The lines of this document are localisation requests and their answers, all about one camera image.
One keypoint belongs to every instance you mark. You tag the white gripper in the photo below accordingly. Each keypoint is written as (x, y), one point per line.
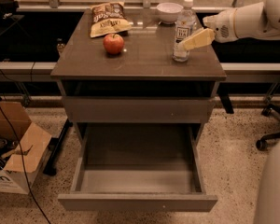
(223, 26)

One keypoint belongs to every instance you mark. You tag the clear plastic water bottle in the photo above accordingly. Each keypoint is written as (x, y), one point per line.
(184, 27)

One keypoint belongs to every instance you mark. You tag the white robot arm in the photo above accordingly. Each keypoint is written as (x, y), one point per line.
(260, 21)

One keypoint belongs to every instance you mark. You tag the grey drawer cabinet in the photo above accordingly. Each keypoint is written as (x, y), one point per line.
(145, 68)

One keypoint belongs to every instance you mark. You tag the closed grey top drawer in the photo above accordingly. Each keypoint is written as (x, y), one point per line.
(103, 110)

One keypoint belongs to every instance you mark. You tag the open grey middle drawer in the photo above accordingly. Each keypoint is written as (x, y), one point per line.
(138, 167)

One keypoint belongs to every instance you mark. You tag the white bowl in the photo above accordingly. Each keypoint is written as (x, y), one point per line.
(168, 12)

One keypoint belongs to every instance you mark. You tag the red apple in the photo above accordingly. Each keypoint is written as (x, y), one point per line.
(113, 44)

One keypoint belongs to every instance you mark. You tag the black office chair base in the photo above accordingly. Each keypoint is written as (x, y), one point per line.
(271, 133)

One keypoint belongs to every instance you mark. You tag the chips bag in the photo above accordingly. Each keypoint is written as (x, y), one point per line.
(108, 18)

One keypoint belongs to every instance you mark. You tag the black table leg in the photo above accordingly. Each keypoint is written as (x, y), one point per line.
(55, 145)

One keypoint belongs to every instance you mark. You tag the cardboard box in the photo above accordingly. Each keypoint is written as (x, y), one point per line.
(23, 146)

